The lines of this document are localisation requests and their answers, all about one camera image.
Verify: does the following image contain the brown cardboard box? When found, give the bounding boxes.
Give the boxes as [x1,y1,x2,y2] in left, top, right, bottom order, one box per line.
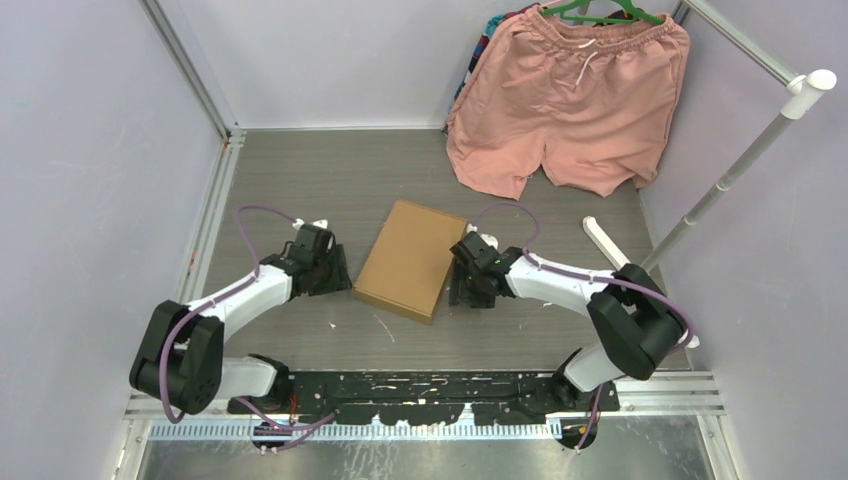
[353,200,467,325]

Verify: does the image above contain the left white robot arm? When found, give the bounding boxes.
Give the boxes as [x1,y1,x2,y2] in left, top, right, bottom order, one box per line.
[129,220,352,418]

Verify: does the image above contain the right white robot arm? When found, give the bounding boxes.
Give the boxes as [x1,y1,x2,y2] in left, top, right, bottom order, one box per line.
[450,232,688,411]

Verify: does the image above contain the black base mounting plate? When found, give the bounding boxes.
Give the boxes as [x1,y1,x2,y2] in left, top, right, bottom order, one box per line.
[228,371,620,426]

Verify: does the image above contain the pink shorts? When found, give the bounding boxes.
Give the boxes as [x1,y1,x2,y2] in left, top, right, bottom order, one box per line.
[445,6,690,199]

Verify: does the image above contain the colourful patterned garment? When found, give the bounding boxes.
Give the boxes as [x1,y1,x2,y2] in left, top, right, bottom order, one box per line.
[442,3,545,146]

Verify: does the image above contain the green clothes hanger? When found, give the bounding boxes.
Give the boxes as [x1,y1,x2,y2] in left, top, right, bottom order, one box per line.
[539,0,664,25]

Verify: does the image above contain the white clothes rack stand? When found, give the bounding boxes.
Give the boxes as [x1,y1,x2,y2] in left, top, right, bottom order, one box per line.
[582,68,838,350]

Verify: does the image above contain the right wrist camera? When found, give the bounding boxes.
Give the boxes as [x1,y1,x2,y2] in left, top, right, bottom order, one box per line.
[466,224,498,250]

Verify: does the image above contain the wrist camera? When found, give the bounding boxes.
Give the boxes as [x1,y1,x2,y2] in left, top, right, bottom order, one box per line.
[466,224,498,250]
[291,218,329,230]

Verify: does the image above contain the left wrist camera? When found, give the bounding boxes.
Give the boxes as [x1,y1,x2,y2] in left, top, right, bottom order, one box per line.
[291,218,329,230]

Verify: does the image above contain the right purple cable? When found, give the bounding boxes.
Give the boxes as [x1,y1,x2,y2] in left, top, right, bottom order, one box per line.
[471,201,696,452]

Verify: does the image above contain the purple cable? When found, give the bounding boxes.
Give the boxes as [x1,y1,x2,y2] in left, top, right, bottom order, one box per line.
[471,201,696,452]
[158,204,339,453]

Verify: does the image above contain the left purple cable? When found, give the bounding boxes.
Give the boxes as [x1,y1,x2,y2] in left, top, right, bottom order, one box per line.
[158,204,339,453]

